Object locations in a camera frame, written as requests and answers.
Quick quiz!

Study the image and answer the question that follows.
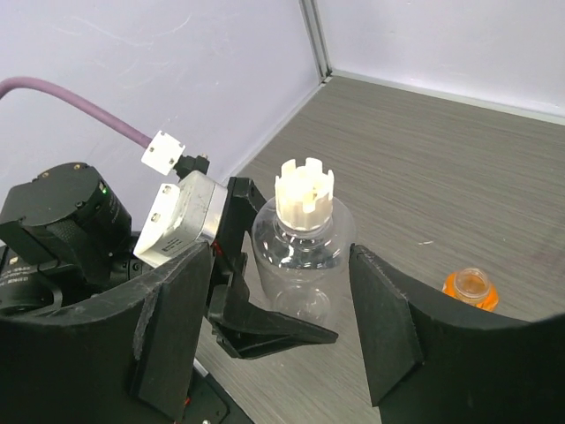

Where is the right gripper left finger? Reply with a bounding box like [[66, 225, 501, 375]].
[[1, 243, 213, 423]]

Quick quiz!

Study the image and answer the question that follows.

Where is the white bottle cap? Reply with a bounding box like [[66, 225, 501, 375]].
[[275, 157, 335, 231]]

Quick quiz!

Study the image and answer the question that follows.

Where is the orange bottle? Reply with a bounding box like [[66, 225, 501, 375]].
[[442, 268, 499, 312]]

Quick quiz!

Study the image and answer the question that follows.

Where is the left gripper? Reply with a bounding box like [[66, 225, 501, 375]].
[[207, 177, 338, 359]]

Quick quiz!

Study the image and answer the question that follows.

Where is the clear bottle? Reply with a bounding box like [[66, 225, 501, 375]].
[[250, 196, 358, 330]]

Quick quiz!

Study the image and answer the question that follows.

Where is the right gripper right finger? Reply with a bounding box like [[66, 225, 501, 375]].
[[349, 245, 564, 423]]

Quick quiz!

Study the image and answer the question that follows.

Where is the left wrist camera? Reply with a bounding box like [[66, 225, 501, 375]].
[[133, 170, 228, 268]]

